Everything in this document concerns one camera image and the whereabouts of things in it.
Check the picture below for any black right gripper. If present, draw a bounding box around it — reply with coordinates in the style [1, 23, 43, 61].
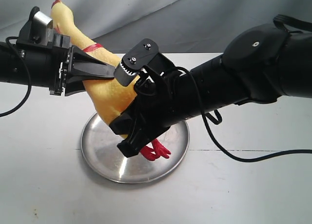
[109, 70, 193, 157]

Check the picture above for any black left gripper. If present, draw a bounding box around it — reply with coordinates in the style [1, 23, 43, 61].
[49, 32, 115, 97]

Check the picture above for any yellow rubber chicken toy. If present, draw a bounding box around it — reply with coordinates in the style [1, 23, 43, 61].
[50, 0, 171, 161]

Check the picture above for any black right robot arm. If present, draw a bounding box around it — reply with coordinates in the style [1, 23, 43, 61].
[109, 24, 312, 157]

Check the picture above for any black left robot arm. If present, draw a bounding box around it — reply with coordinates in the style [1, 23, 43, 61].
[0, 33, 115, 96]

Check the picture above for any round stainless steel plate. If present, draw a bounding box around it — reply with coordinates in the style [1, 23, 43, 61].
[80, 113, 190, 184]

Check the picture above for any grey backdrop cloth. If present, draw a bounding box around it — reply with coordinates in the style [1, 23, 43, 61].
[0, 0, 312, 53]

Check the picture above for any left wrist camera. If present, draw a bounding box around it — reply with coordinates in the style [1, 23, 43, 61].
[17, 6, 54, 46]

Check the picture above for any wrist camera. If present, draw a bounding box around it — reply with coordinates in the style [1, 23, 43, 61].
[114, 39, 175, 86]
[17, 6, 54, 46]

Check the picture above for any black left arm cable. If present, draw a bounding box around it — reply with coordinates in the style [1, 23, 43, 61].
[0, 36, 31, 117]

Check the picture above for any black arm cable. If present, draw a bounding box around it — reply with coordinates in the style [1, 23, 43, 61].
[0, 36, 31, 117]
[143, 66, 312, 163]

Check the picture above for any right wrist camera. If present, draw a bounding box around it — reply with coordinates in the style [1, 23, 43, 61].
[114, 39, 175, 86]

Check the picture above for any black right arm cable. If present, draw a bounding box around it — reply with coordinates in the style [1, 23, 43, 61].
[143, 66, 312, 163]

